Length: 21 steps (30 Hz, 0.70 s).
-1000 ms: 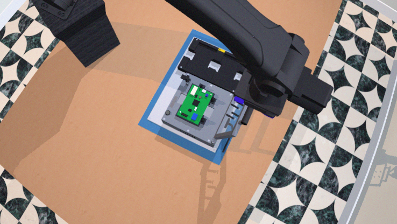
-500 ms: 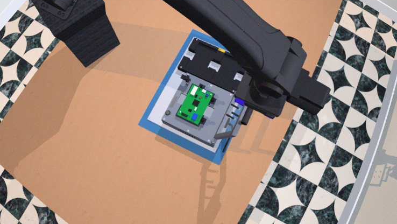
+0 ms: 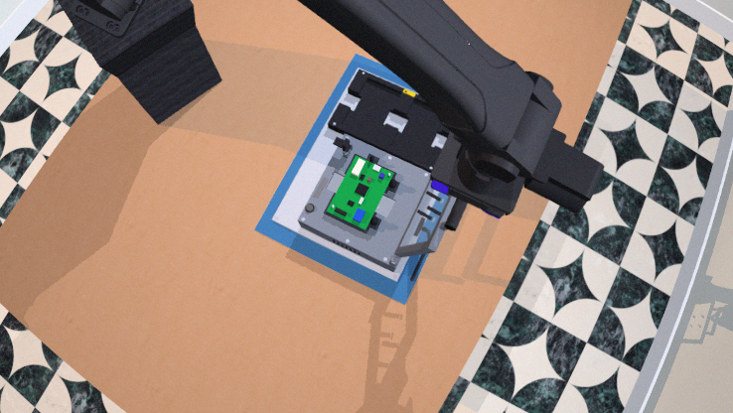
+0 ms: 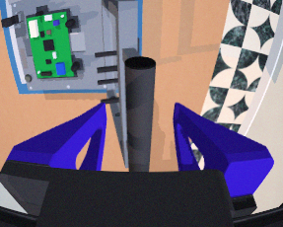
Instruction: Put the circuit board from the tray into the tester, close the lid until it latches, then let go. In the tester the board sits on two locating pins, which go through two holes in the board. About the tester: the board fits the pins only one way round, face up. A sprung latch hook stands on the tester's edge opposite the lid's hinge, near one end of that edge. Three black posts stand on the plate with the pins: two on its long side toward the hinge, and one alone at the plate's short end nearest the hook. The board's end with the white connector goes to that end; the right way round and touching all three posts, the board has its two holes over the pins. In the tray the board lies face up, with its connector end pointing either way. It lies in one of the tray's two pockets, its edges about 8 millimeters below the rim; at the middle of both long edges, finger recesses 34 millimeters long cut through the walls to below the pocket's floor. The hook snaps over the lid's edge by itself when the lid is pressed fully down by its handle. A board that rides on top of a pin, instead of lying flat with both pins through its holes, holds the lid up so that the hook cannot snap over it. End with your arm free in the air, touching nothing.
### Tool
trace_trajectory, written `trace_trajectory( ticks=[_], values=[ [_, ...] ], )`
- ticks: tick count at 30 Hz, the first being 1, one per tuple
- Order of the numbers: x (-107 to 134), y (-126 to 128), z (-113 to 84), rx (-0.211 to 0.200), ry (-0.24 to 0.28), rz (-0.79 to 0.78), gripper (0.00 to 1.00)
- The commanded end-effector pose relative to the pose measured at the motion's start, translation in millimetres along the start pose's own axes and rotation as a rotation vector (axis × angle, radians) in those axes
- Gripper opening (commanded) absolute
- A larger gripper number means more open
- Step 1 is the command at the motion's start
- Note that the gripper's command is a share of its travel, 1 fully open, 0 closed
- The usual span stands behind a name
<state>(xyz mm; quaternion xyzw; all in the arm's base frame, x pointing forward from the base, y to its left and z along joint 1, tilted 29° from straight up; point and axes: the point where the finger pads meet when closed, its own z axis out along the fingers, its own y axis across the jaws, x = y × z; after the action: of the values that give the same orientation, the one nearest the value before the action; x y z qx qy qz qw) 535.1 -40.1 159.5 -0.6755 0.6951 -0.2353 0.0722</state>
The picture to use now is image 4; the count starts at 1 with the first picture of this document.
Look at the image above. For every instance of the green circuit board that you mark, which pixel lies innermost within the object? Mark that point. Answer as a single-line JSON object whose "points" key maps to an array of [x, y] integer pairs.
{"points": [[50, 45]]}

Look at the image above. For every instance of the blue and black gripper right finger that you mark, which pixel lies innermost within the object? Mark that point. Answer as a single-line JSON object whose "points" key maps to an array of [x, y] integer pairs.
{"points": [[244, 162]]}

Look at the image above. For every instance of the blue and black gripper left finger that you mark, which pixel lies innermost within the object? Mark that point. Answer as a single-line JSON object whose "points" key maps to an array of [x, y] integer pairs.
{"points": [[59, 146]]}

